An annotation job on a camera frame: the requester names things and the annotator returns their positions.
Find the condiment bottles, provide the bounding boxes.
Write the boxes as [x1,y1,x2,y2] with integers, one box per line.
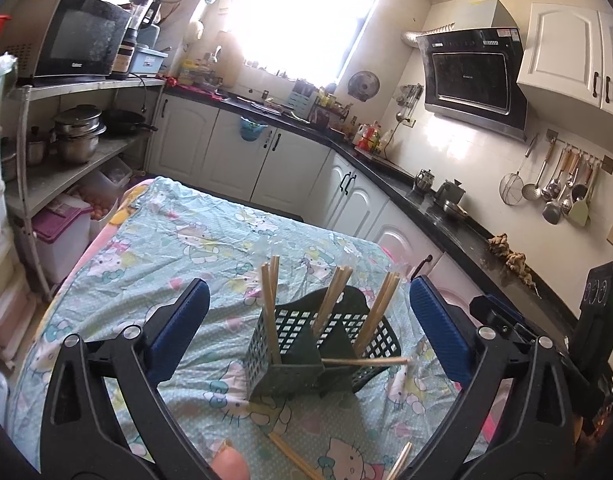
[354,121,387,153]

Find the blue hanging bag holder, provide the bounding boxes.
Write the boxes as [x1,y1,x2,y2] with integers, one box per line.
[239,116,264,142]

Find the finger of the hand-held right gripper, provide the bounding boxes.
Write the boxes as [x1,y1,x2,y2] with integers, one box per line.
[469,294,542,346]

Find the wall utensil rail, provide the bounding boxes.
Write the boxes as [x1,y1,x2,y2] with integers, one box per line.
[545,129,613,171]

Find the metal shelf rack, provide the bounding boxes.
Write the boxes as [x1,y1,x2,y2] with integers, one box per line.
[1,77,167,301]

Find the black range hood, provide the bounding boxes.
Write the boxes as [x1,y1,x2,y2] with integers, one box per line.
[417,0,530,142]

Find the white lower kitchen cabinets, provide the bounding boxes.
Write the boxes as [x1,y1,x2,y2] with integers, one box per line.
[146,92,447,281]

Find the black microwave oven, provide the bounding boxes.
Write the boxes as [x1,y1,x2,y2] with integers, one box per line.
[16,0,132,86]

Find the wooden chopstick pair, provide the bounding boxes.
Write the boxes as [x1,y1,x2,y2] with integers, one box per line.
[387,441,413,480]
[268,432,325,480]
[353,271,402,358]
[311,245,360,336]
[260,255,283,366]
[321,356,412,367]

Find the dark green plastic utensil basket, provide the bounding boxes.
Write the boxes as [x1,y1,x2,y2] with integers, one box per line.
[244,287,405,401]

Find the hanging black slotted turner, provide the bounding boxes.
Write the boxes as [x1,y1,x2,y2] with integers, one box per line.
[543,160,580,225]

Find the hanging wire strainer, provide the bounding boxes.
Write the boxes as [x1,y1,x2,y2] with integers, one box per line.
[499,135,537,206]

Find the black kitchen countertop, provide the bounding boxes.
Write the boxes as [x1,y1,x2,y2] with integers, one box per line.
[164,85,582,331]

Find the kitchen window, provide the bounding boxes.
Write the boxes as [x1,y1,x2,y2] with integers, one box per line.
[226,0,390,83]

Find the blue plastic box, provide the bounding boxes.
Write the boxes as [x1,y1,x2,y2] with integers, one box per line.
[131,45,170,75]

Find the black wok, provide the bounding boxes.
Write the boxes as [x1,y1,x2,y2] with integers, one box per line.
[101,109,158,136]

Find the hanging steel spoon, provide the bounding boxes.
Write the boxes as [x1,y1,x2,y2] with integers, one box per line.
[541,147,572,201]

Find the small steel pot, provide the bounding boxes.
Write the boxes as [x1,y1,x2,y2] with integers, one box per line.
[26,127,50,166]

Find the clear plastic storage box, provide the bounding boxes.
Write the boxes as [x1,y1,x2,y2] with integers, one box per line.
[79,156,134,221]

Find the black blender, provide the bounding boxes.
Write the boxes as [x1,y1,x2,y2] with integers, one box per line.
[119,0,162,81]

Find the steel kettle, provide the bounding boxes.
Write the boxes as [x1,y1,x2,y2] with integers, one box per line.
[434,179,467,206]

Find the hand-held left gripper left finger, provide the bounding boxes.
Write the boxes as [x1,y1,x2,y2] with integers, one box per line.
[38,277,222,480]

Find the hanging green spatula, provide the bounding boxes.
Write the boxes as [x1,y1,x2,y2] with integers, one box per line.
[571,160,600,228]

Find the person's left hand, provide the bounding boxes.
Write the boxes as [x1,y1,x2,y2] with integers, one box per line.
[209,447,250,480]

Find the pink lidded storage bin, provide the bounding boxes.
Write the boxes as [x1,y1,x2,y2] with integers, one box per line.
[31,195,93,283]

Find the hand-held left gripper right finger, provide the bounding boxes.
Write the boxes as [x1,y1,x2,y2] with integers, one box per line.
[409,275,580,480]

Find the hanging steel ladle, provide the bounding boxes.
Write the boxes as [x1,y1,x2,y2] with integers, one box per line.
[523,142,555,200]

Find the stacked steel pots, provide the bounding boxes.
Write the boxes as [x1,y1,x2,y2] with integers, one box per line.
[51,105,107,163]

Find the pink blanket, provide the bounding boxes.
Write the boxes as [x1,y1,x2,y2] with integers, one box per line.
[51,182,150,306]

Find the ginger roots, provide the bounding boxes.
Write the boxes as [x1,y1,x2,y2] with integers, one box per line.
[488,232,537,288]

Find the white upper kitchen cabinet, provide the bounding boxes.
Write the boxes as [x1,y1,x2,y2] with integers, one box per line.
[517,2,613,121]

